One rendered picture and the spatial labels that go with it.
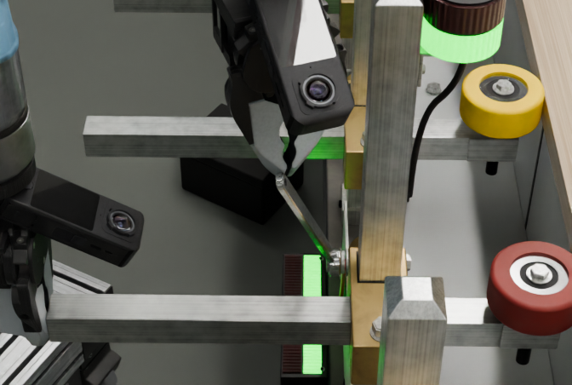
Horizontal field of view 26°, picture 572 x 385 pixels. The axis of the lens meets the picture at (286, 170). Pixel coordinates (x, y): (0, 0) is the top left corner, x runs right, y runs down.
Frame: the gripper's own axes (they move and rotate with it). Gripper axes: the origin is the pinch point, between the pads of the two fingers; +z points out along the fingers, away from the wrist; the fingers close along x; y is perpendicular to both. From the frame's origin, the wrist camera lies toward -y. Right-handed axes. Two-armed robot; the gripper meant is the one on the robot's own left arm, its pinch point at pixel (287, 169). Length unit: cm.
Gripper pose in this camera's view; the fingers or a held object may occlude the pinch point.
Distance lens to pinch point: 96.4
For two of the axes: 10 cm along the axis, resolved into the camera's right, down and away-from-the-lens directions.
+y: -3.3, -6.3, 7.1
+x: -9.4, 2.2, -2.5
